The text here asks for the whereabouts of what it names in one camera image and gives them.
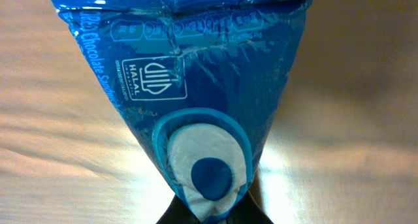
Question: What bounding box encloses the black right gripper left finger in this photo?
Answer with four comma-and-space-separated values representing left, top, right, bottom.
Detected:
156, 195, 200, 224

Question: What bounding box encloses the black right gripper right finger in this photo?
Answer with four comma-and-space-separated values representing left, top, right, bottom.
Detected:
226, 191, 273, 224

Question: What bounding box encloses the blue oreo cookie pack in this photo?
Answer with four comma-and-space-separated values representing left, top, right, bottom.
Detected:
51, 0, 313, 223

